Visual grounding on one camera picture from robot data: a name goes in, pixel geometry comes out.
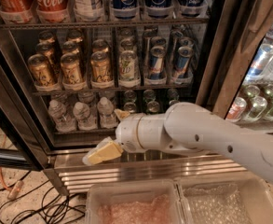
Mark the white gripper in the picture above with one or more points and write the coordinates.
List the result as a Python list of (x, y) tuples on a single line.
[(127, 133)]

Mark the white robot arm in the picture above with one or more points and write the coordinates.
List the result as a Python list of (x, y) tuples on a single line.
[(186, 128)]

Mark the left green can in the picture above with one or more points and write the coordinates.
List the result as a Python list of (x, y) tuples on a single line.
[(130, 107)]

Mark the middle green can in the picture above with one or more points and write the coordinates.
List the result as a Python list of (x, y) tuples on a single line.
[(153, 107)]

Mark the right green can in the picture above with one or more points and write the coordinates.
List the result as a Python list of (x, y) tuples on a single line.
[(173, 102)]

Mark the green white soda can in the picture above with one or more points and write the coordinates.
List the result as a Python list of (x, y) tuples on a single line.
[(129, 74)]

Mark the left Red Bull can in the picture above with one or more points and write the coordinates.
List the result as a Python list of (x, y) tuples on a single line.
[(156, 63)]

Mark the red bull can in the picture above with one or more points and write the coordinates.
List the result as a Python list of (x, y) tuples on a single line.
[(181, 63), (156, 63)]

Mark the second row right orange can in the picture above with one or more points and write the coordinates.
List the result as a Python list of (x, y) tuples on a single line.
[(100, 45)]

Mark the second row orange can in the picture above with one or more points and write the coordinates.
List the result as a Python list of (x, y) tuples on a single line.
[(100, 45), (48, 50), (70, 46)]

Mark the right Red Bull can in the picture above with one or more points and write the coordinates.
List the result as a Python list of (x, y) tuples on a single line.
[(181, 63)]

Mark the second row middle orange can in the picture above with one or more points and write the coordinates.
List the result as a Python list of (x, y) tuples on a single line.
[(70, 46)]

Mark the second row left orange can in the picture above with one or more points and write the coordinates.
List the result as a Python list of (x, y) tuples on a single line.
[(48, 50)]

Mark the left Pepsi can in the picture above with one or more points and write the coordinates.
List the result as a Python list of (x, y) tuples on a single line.
[(124, 9)]

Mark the white label can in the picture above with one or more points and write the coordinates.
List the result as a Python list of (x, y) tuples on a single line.
[(88, 10)]

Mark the fridge glass door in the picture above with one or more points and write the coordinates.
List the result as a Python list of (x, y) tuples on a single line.
[(234, 33)]

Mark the right Coca-Cola can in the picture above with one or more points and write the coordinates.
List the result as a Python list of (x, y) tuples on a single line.
[(53, 11)]

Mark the coca-cola can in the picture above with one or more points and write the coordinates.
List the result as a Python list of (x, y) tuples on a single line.
[(16, 11), (53, 11)]

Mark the left Coca-Cola can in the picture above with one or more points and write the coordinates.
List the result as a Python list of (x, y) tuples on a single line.
[(16, 11)]

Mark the right water bottle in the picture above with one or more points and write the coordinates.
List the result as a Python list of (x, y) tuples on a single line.
[(106, 112)]

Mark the water bottle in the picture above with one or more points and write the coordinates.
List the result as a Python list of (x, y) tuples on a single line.
[(64, 122), (85, 119), (106, 112)]

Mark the middle water bottle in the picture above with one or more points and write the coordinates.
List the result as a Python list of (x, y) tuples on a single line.
[(85, 119)]

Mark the left water bottle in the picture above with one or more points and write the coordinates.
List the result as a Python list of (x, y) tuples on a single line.
[(64, 122)]

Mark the left clear plastic bin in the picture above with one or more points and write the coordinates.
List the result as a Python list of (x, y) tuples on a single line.
[(136, 202)]

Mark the clear plastic bin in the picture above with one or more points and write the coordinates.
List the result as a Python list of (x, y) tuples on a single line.
[(136, 202), (225, 200)]

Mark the right clear plastic bin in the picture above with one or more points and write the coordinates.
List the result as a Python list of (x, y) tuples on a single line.
[(225, 200)]

